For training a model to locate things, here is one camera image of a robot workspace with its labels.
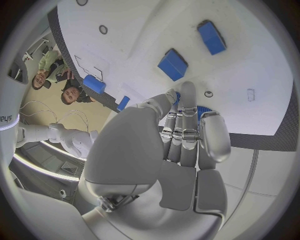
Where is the blue cylinder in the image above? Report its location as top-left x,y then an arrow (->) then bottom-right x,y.
82,74 -> 107,95

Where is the white cable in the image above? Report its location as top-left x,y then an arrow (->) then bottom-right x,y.
57,109 -> 90,133
19,100 -> 59,125

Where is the person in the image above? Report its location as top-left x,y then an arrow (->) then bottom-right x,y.
60,78 -> 98,106
30,44 -> 77,91

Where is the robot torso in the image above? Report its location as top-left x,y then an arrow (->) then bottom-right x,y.
0,42 -> 30,166

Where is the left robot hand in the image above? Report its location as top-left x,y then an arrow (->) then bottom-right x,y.
78,80 -> 232,240

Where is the blue block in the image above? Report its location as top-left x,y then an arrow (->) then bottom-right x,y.
196,20 -> 228,56
156,48 -> 190,82

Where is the white task board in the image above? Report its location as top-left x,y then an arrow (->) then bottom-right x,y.
56,0 -> 295,137

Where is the blue gear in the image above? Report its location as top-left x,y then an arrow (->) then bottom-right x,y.
166,91 -> 214,125

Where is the blue peg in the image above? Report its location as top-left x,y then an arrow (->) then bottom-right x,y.
116,95 -> 131,112

